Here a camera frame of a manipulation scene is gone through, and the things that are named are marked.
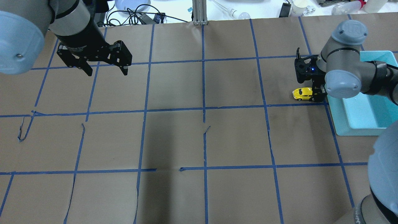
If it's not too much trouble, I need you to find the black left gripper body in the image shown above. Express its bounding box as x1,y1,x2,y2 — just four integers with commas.
56,26,109,67

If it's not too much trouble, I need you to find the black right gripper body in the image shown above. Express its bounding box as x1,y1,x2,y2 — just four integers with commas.
294,47,325,85

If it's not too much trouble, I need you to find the yellow beetle toy car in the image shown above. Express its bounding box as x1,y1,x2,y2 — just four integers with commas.
292,87,313,101

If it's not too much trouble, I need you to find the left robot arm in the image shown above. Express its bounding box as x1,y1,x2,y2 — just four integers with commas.
0,0,132,76

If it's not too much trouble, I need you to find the blue plastic plate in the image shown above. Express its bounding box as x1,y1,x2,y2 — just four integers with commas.
114,0,151,14

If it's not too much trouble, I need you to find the light blue plastic bin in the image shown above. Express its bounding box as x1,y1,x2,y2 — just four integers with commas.
325,50,397,136

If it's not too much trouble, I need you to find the white paper cup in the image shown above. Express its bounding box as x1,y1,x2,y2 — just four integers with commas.
290,0,309,17

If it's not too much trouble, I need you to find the brown paper table cover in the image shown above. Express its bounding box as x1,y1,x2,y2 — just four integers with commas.
1,13,397,224

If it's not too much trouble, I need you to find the aluminium frame post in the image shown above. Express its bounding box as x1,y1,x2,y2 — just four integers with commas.
192,0,208,26

